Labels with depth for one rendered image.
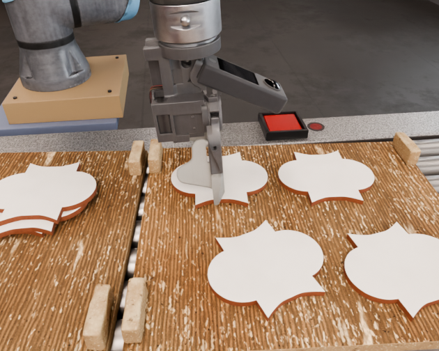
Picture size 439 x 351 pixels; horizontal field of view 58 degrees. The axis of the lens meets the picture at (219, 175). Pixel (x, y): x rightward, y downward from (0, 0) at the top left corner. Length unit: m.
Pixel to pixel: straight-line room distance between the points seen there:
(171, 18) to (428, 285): 0.39
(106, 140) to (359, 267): 0.47
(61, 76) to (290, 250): 0.63
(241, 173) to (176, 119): 0.14
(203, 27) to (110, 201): 0.26
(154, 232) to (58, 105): 0.47
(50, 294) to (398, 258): 0.39
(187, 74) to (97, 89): 0.46
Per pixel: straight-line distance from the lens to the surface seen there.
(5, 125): 0.95
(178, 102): 0.46
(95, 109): 0.89
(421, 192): 0.62
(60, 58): 0.92
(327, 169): 0.60
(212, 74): 0.46
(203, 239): 0.49
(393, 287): 0.47
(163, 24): 0.44
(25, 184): 0.59
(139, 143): 0.62
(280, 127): 0.72
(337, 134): 0.75
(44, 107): 0.90
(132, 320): 0.40
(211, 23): 0.44
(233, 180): 0.56
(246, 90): 0.48
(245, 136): 0.71
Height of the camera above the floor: 1.29
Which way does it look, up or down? 38 degrees down
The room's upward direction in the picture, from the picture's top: straight up
